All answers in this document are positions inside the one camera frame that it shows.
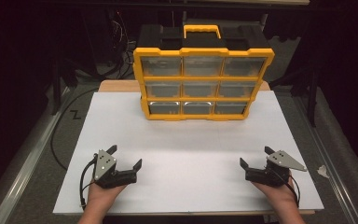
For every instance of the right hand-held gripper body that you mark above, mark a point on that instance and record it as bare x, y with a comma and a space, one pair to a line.
281, 160

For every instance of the metal floor rail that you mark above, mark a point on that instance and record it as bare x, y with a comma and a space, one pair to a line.
21, 168
329, 161

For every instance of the black metal stand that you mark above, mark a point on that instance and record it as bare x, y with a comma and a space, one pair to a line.
312, 93
56, 87

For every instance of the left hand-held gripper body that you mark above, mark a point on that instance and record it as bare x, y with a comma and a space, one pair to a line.
105, 165

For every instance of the person's left hand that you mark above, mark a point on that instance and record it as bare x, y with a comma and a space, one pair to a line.
99, 199

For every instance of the wooden table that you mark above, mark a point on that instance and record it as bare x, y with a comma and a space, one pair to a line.
118, 86

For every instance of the white paper scrap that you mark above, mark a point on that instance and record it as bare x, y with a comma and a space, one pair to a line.
323, 171

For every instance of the person's right hand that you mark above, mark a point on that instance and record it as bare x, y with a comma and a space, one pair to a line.
281, 196

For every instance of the white table board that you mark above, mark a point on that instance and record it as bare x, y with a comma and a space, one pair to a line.
186, 149

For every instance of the yellow black drawer organizer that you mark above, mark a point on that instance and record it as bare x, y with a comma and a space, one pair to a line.
200, 79

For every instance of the set of clear plastic drawers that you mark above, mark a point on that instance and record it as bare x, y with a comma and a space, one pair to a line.
201, 90

